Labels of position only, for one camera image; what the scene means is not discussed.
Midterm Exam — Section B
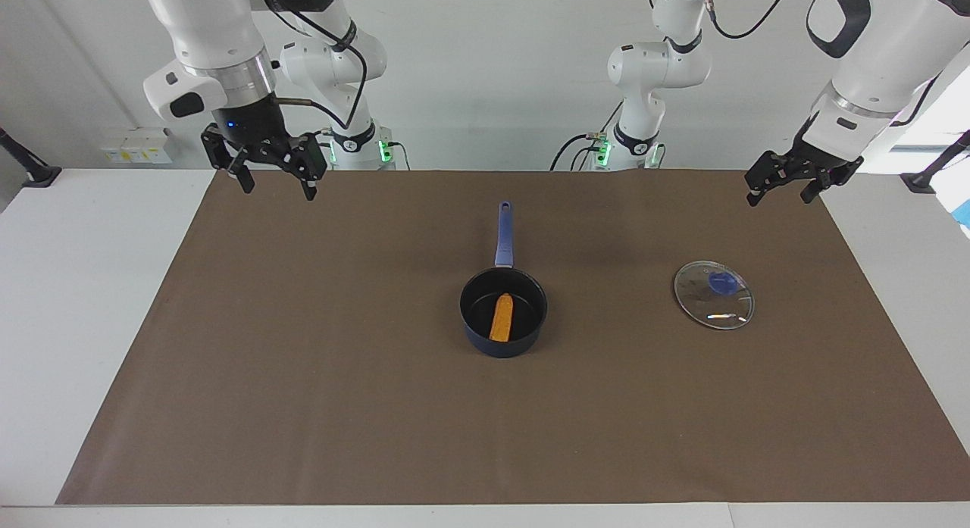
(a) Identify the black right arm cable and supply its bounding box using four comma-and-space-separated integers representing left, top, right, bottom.
258, 0, 370, 132

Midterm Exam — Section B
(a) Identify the brown table mat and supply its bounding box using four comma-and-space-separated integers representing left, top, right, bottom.
57, 170, 970, 506

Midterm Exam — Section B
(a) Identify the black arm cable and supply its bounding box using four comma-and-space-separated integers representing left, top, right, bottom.
701, 0, 798, 41
258, 0, 370, 132

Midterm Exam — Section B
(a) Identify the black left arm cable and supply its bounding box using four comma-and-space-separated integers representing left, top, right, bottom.
701, 0, 798, 41

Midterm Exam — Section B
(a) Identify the yellow toy corn cob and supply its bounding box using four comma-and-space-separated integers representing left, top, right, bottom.
489, 292, 515, 343

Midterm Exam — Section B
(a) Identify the black clamp stand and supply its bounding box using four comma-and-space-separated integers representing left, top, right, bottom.
0, 127, 62, 189
900, 130, 970, 195

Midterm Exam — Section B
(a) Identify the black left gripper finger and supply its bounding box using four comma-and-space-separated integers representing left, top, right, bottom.
744, 151, 793, 208
801, 158, 865, 205

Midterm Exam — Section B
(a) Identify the white wall socket box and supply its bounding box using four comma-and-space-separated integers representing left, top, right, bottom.
99, 127, 182, 166

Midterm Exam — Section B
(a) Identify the dark saucepan with purple handle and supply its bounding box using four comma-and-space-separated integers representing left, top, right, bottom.
459, 202, 548, 359

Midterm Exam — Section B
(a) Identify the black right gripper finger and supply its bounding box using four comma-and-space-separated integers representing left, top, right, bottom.
283, 132, 329, 202
200, 126, 255, 195

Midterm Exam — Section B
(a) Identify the glass lid with blue knob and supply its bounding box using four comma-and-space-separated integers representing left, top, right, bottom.
674, 260, 756, 331

